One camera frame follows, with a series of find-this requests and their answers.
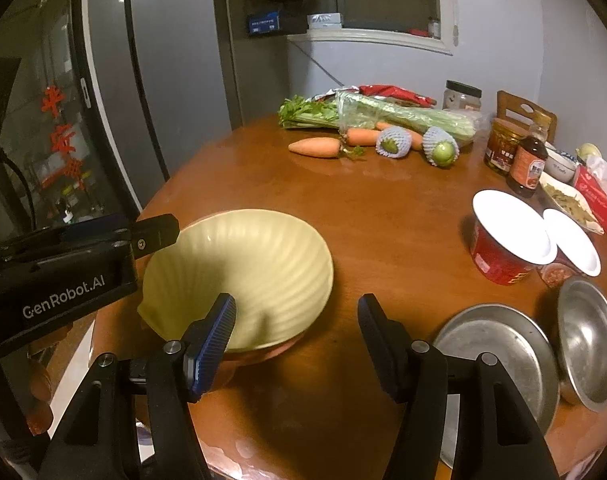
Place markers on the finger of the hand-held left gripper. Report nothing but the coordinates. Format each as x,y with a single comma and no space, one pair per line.
156,235

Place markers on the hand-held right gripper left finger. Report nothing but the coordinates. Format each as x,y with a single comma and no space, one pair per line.
214,345

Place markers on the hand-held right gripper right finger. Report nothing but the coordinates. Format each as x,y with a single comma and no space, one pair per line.
378,347

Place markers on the yellow ribbed plate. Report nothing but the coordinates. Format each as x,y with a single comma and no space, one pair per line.
263,260

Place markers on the steel plate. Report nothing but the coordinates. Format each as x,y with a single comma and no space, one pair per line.
493,360

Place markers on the red bowl with white inside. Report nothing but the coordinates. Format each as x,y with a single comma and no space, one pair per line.
508,230

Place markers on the person's left hand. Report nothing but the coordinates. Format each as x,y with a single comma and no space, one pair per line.
39,395

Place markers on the red knot decoration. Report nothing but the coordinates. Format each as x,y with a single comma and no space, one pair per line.
63,135

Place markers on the grey refrigerator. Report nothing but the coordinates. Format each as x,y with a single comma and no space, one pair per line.
183,60

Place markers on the carrot with leaf stub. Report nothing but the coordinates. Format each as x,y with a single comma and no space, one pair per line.
313,146

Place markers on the red speckled bowl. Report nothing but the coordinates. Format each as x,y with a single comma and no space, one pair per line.
558,274

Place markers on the green fruit in foam net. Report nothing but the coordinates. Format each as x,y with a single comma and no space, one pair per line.
392,142
441,150

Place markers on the white deep plate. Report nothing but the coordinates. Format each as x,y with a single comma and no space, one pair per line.
573,242

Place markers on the dark sauce bottle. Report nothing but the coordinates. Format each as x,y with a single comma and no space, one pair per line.
526,167

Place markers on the celery bunch in plastic bag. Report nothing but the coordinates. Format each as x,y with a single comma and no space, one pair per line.
383,112

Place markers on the pickle jar with red label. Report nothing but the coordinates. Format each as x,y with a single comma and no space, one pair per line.
503,147

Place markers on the blue box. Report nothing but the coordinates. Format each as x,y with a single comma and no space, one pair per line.
264,24

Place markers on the white dish of green vegetables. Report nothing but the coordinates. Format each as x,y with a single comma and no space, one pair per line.
571,202

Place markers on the red snack bag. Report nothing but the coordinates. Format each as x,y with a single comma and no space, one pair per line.
398,94

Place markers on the white printed bowl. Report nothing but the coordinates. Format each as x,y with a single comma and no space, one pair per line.
561,167

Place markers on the clear jar with black lid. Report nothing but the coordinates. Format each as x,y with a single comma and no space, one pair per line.
462,96

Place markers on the red tissue box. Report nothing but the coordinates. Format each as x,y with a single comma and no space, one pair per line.
601,195

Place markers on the white box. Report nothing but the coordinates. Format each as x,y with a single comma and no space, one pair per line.
325,20

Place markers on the small bottle on sill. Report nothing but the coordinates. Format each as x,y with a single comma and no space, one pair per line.
434,28

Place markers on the glass door with black frame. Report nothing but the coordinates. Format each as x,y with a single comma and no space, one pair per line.
28,35

